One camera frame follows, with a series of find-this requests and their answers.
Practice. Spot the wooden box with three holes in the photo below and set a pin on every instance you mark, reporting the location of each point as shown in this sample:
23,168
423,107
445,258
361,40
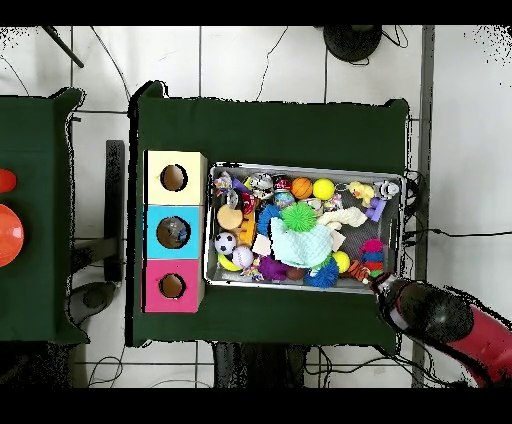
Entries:
174,240

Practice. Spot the shallow clear mesh bin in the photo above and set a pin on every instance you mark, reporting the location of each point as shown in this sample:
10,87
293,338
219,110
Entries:
240,286

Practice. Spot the small soccer ball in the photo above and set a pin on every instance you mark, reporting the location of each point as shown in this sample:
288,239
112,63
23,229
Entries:
225,243

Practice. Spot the small blue globe ball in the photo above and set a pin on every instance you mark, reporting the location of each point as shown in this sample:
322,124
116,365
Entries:
284,198

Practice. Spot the grey round floor base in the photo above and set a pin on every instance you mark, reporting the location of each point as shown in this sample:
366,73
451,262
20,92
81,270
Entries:
94,298

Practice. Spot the black round stand base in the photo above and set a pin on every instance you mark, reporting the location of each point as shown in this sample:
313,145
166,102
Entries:
352,42

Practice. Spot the small orange basketball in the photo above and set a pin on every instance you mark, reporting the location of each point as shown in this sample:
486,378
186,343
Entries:
302,188

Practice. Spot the blue spiky ball with eyes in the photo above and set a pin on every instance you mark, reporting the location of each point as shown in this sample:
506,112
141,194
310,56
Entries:
267,220

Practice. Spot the cream yellow knitted cloth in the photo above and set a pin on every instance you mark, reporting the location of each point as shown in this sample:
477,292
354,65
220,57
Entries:
344,218

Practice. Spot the pale blue waffle cloth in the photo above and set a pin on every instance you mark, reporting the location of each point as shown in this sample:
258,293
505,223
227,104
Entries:
300,246

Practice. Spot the plain blue spiky ball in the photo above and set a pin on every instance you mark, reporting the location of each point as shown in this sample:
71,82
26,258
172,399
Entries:
322,274

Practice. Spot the yellow smiley ball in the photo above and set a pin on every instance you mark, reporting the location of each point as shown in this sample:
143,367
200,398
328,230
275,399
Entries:
323,189

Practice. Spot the white baseball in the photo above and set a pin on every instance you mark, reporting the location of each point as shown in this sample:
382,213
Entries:
242,256

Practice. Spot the purple spiky toy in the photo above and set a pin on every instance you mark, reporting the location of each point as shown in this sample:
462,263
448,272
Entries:
272,269

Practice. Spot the small red object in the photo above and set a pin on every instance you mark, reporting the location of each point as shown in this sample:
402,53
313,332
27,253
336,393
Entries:
6,181

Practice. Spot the yellow toy banana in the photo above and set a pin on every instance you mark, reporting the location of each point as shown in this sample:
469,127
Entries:
228,263

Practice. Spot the small yellow rubber duck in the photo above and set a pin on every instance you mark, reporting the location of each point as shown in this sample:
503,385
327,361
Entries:
362,192

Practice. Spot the orange disc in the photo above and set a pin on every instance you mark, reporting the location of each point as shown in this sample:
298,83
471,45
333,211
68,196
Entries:
10,236

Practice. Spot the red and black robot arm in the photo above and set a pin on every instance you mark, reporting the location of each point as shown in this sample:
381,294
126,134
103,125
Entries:
440,316

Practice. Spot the striped orange tiger toy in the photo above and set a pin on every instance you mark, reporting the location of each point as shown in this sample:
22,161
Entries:
358,272

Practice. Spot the dark green side table cloth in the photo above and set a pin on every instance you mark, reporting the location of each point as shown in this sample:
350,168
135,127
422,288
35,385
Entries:
40,304

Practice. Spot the light green spiky ball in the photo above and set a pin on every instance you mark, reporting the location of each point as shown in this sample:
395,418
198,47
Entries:
299,216

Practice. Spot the black upright panel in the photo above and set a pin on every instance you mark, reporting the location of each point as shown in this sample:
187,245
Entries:
115,208

